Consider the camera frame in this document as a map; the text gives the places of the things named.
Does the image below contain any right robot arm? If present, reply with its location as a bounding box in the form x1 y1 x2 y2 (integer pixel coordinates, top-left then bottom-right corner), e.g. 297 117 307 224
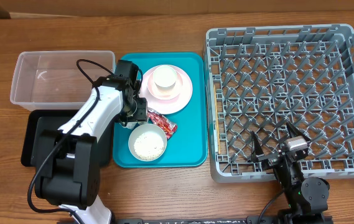
251 122 333 223

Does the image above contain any large white plate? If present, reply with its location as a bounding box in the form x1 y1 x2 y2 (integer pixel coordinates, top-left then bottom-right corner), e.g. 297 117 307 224
139 65 193 114

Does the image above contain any black tray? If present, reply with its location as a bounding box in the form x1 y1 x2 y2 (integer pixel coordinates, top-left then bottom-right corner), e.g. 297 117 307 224
21 110 114 168

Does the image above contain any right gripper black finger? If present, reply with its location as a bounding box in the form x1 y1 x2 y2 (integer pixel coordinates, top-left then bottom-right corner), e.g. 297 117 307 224
251 131 264 162
286 121 311 142

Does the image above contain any teal plastic tray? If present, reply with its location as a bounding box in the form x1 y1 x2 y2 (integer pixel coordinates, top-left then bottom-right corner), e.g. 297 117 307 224
113 52 208 168

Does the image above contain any white rice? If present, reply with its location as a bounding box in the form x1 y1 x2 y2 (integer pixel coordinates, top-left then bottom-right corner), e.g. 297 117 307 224
133 132 165 161

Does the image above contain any clear plastic storage bin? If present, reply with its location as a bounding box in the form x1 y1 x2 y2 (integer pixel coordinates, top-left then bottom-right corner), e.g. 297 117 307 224
10 50 116 111

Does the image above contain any red snack wrapper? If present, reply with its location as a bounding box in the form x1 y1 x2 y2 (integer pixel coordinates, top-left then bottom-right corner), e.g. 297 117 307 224
147 108 177 139

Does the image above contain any wooden chopstick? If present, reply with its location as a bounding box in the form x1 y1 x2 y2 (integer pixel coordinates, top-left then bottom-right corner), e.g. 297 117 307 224
213 84 220 154
214 90 221 155

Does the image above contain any grey dish rack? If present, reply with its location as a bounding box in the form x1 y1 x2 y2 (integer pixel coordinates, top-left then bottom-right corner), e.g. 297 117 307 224
204 24 354 183

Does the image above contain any small pink plate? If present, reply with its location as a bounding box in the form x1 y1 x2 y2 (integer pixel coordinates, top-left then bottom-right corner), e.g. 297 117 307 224
147 73 184 100

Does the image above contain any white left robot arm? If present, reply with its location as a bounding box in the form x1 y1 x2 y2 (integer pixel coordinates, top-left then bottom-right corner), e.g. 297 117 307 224
27 60 147 223

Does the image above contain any grey bowl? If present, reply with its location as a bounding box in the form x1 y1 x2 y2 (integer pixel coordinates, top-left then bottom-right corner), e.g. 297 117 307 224
128 123 167 162

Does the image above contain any white cup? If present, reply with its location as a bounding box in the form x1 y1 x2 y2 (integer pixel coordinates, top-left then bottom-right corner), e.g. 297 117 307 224
152 65 177 89

